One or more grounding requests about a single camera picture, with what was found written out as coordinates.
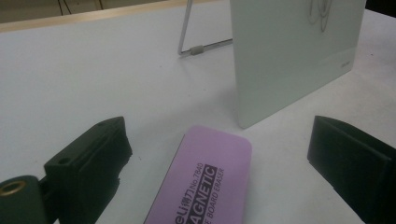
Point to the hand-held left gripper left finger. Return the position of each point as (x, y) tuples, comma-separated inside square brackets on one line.
[(87, 168)]

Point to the small white desktop whiteboard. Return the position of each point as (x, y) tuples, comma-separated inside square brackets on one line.
[(289, 56)]

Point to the purple whiteboard eraser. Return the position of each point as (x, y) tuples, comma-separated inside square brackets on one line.
[(204, 179)]

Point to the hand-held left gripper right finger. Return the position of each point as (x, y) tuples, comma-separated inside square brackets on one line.
[(351, 161)]

